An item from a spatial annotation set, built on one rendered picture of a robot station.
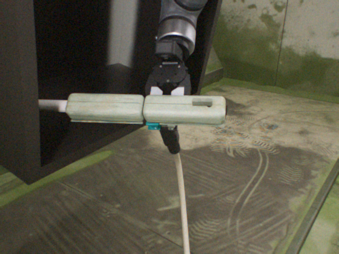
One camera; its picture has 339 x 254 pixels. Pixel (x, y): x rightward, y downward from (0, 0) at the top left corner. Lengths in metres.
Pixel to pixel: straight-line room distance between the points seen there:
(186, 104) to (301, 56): 2.01
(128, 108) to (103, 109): 0.05
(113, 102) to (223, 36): 2.21
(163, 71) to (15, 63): 0.30
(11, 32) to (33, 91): 0.09
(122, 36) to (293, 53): 1.64
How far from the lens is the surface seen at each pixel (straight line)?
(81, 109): 0.63
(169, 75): 0.67
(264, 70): 2.65
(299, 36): 2.54
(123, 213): 1.18
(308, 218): 1.25
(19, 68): 0.51
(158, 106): 0.59
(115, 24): 1.14
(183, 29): 0.74
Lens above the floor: 0.77
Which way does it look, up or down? 23 degrees down
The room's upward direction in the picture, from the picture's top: straight up
